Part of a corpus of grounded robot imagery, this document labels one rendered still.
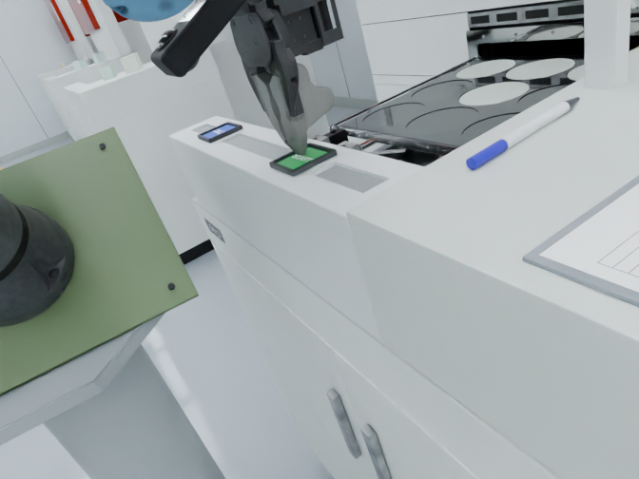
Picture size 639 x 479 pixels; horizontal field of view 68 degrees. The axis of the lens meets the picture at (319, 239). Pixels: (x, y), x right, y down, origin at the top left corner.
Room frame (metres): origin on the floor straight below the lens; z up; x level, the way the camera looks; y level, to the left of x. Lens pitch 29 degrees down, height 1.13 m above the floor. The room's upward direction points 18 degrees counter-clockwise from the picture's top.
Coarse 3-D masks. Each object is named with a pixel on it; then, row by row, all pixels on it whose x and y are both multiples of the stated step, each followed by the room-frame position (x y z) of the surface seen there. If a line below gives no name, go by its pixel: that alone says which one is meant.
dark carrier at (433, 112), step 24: (456, 72) 0.86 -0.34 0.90; (504, 72) 0.77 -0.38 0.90; (408, 96) 0.81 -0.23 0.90; (432, 96) 0.77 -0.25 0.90; (456, 96) 0.73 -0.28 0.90; (528, 96) 0.63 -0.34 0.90; (360, 120) 0.77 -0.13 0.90; (384, 120) 0.73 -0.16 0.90; (408, 120) 0.69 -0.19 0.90; (432, 120) 0.66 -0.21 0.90; (456, 120) 0.63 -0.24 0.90; (480, 120) 0.60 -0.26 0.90; (504, 120) 0.57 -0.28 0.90; (456, 144) 0.54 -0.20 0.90
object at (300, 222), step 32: (192, 128) 0.83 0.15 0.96; (256, 128) 0.69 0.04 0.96; (192, 160) 0.74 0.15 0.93; (224, 160) 0.59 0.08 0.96; (256, 160) 0.55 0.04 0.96; (352, 160) 0.45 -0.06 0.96; (384, 160) 0.42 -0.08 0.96; (224, 192) 0.64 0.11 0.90; (256, 192) 0.51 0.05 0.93; (288, 192) 0.43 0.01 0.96; (320, 192) 0.39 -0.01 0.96; (352, 192) 0.37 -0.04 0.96; (256, 224) 0.56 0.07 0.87; (288, 224) 0.45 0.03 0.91; (320, 224) 0.38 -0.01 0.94; (288, 256) 0.49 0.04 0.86; (320, 256) 0.40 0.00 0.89; (352, 256) 0.34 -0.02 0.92; (320, 288) 0.43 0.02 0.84; (352, 288) 0.36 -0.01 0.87
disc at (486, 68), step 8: (480, 64) 0.87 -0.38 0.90; (488, 64) 0.85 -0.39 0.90; (496, 64) 0.83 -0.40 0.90; (504, 64) 0.82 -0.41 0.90; (512, 64) 0.80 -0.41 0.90; (464, 72) 0.85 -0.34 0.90; (472, 72) 0.83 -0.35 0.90; (480, 72) 0.82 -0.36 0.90; (488, 72) 0.80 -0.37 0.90; (496, 72) 0.78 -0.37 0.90
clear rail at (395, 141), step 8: (336, 128) 0.76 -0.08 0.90; (344, 128) 0.74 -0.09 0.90; (352, 128) 0.73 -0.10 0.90; (352, 136) 0.72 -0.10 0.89; (360, 136) 0.70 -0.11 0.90; (368, 136) 0.68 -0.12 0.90; (376, 136) 0.67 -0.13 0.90; (384, 136) 0.65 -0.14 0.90; (392, 136) 0.64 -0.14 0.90; (392, 144) 0.63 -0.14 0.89; (400, 144) 0.61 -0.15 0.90; (408, 144) 0.60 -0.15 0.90; (416, 144) 0.58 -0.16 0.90; (424, 144) 0.57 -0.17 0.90; (432, 144) 0.56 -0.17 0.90; (440, 144) 0.55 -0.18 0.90; (432, 152) 0.56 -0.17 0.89; (440, 152) 0.54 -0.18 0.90; (448, 152) 0.53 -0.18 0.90
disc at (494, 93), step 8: (480, 88) 0.73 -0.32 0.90; (488, 88) 0.72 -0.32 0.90; (496, 88) 0.70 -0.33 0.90; (504, 88) 0.69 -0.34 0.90; (512, 88) 0.68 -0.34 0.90; (520, 88) 0.67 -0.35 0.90; (528, 88) 0.66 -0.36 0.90; (464, 96) 0.72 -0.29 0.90; (472, 96) 0.71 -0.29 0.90; (480, 96) 0.69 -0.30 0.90; (488, 96) 0.68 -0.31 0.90; (496, 96) 0.67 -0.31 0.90; (504, 96) 0.66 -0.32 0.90; (512, 96) 0.65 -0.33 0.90; (464, 104) 0.68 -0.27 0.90; (472, 104) 0.67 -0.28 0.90; (480, 104) 0.66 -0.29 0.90; (488, 104) 0.65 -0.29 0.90
